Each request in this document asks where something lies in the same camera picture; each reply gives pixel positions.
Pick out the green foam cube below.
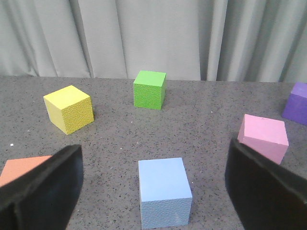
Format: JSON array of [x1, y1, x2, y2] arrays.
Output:
[[133, 70, 166, 110]]

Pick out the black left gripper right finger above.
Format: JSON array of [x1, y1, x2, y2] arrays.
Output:
[[225, 139, 307, 230]]

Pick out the pink foam cube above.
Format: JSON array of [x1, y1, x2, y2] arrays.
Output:
[[237, 114, 289, 164]]

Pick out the purple foam cube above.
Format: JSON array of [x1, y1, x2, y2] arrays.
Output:
[[282, 82, 307, 125]]

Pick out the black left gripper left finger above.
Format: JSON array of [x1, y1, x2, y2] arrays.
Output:
[[0, 144, 83, 230]]

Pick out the grey curtain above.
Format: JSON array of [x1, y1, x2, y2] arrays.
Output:
[[0, 0, 307, 82]]

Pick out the yellow foam cube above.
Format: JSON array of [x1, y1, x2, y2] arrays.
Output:
[[43, 85, 94, 135]]

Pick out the red textured foam cube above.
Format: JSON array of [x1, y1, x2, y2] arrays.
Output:
[[0, 156, 51, 187]]

